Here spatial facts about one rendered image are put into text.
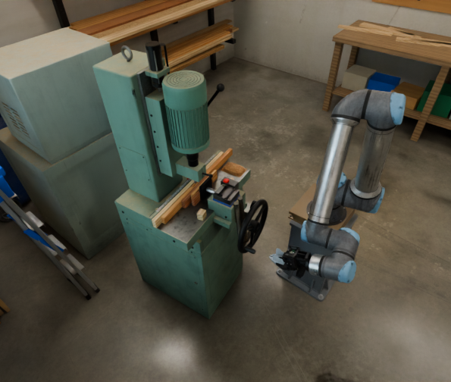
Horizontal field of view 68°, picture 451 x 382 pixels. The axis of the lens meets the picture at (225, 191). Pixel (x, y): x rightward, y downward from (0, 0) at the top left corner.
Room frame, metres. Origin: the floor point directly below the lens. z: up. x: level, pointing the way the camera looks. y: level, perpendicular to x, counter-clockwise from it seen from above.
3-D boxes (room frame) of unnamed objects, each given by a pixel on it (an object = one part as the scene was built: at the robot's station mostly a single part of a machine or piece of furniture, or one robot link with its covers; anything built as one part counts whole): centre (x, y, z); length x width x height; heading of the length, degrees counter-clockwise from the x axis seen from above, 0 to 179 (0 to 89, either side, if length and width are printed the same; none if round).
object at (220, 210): (1.16, -0.01, 0.92); 0.15 x 0.13 x 0.09; 147
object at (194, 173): (1.28, 0.17, 1.03); 0.14 x 0.07 x 0.09; 57
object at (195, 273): (1.34, 0.25, 0.36); 0.58 x 0.45 x 0.71; 57
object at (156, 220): (1.27, 0.17, 0.93); 0.60 x 0.02 x 0.05; 147
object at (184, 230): (1.21, 0.06, 0.87); 0.61 x 0.30 x 0.06; 147
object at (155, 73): (1.35, 0.27, 1.54); 0.08 x 0.08 x 0.17; 57
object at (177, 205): (1.31, 0.13, 0.92); 0.62 x 0.02 x 0.04; 147
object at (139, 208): (1.34, 0.25, 0.76); 0.57 x 0.45 x 0.09; 57
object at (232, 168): (1.42, -0.05, 0.91); 0.12 x 0.09 x 0.03; 57
